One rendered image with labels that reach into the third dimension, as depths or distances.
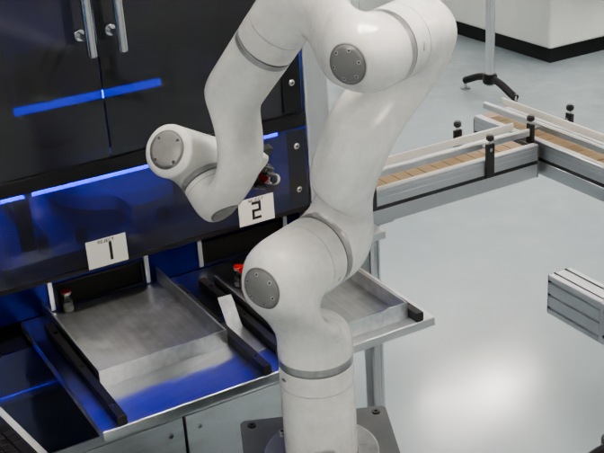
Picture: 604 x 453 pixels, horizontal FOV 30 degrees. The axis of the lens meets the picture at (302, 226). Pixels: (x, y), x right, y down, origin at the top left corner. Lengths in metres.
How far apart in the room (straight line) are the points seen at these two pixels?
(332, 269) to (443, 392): 2.02
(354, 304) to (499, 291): 1.99
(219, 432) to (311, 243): 1.04
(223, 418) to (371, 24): 1.38
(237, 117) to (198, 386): 0.60
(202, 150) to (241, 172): 0.09
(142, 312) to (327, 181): 0.86
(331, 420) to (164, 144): 0.50
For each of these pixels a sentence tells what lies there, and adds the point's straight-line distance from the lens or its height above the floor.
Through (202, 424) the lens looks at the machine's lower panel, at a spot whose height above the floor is 0.54.
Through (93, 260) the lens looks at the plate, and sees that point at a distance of 2.30.
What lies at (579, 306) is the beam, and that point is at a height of 0.51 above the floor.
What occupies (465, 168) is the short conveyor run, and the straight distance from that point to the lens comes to 2.85.
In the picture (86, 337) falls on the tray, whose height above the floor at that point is 0.88.
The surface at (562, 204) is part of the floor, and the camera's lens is 5.00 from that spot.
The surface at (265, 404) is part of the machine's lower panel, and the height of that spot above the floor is 0.53.
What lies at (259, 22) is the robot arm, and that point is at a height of 1.59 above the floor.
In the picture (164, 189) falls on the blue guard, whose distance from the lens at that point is 2.31.
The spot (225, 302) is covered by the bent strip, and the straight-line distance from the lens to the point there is 2.24.
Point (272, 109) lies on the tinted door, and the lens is 2.38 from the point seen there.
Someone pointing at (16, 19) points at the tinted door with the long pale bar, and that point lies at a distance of 2.13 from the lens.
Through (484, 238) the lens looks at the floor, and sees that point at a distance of 4.66.
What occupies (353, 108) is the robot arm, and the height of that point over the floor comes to 1.49.
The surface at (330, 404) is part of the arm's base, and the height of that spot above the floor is 1.00.
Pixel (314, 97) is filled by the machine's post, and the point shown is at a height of 1.24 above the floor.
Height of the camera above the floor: 1.97
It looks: 24 degrees down
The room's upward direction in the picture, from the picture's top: 4 degrees counter-clockwise
